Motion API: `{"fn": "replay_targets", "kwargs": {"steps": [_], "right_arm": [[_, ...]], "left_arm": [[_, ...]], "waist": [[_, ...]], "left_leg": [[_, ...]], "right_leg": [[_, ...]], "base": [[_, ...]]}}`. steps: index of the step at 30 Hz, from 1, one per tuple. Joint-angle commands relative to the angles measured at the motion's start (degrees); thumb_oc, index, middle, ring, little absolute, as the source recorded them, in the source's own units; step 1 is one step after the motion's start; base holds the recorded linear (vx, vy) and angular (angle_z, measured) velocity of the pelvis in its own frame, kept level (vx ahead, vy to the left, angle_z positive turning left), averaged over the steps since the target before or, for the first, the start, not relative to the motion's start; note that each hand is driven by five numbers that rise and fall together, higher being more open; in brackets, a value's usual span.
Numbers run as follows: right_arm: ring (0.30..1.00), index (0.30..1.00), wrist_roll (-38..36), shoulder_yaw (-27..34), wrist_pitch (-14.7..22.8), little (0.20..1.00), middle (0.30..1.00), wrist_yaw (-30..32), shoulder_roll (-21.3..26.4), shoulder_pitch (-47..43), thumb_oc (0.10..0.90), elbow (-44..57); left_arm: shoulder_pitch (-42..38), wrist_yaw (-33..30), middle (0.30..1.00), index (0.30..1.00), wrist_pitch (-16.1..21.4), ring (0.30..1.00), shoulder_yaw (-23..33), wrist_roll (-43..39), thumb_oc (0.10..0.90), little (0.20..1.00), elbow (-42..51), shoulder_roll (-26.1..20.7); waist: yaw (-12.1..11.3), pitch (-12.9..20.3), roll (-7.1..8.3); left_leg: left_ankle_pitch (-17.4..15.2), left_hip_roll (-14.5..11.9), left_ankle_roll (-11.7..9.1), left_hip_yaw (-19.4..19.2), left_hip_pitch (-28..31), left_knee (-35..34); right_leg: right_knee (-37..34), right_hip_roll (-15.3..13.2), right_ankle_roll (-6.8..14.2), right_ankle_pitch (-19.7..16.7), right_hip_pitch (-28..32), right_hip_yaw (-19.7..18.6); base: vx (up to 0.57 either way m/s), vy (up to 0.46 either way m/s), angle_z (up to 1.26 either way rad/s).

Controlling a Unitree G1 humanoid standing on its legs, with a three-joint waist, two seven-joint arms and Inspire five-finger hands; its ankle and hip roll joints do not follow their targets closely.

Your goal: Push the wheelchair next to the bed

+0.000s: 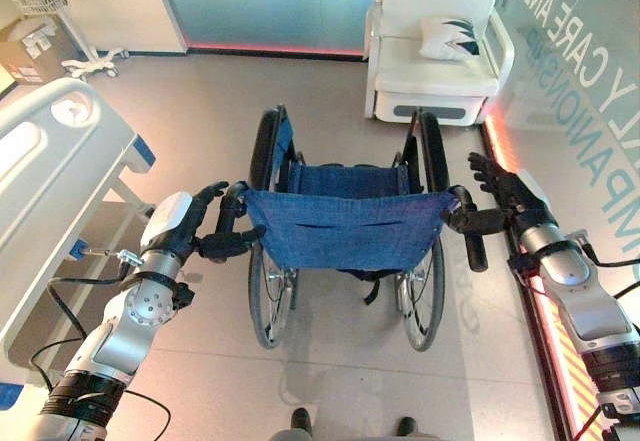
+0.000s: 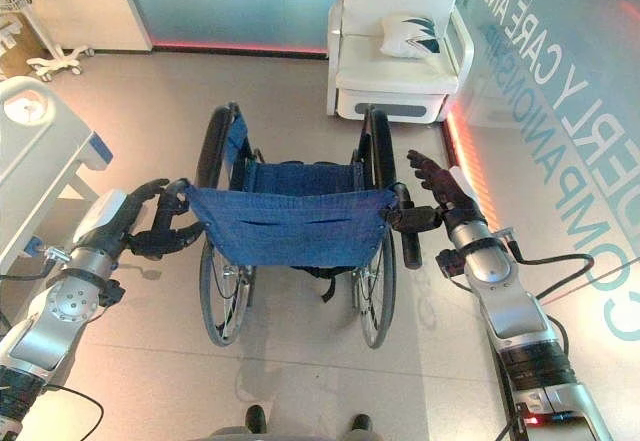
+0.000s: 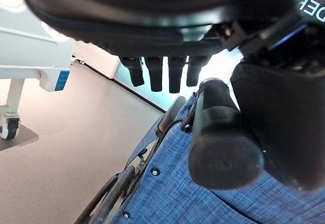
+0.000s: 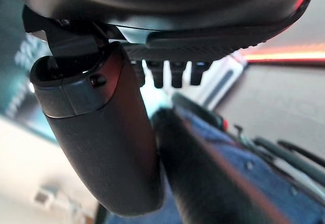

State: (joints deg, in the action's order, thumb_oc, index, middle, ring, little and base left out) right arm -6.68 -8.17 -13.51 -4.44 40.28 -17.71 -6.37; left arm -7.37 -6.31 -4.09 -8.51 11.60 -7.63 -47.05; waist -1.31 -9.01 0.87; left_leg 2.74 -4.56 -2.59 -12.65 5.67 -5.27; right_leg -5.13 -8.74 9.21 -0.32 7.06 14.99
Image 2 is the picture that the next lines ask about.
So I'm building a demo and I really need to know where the white rolling stand base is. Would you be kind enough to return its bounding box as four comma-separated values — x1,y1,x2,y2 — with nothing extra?
25,10,95,81

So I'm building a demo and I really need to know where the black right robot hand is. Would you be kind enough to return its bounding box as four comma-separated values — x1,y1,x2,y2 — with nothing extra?
387,149,489,236

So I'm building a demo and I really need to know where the robot left dark foot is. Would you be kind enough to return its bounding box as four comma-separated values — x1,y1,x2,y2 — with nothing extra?
244,404,268,435

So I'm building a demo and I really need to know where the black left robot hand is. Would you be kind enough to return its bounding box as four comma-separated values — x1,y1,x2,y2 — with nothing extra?
74,177,205,261

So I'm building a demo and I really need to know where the blue fabric wheelchair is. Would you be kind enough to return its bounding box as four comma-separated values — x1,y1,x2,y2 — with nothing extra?
185,102,425,350

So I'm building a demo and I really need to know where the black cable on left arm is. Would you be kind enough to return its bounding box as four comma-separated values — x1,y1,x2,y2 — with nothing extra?
0,273,105,441

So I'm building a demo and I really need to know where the white armchair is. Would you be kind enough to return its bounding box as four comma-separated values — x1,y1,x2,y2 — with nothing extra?
327,0,475,124

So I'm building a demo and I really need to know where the white cabinet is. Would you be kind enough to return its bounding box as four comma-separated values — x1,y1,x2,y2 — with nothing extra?
22,0,153,52

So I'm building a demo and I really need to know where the white pillow with teal print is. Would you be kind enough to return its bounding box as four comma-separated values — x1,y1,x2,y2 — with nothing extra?
378,12,447,58

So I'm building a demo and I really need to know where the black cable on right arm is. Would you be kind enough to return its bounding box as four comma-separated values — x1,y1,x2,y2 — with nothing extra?
497,228,609,441

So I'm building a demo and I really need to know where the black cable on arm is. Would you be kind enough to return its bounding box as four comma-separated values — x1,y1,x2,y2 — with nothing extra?
497,228,609,441
0,273,105,441

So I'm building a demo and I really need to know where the white hospital bed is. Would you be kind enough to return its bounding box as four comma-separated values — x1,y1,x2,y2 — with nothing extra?
0,75,114,273

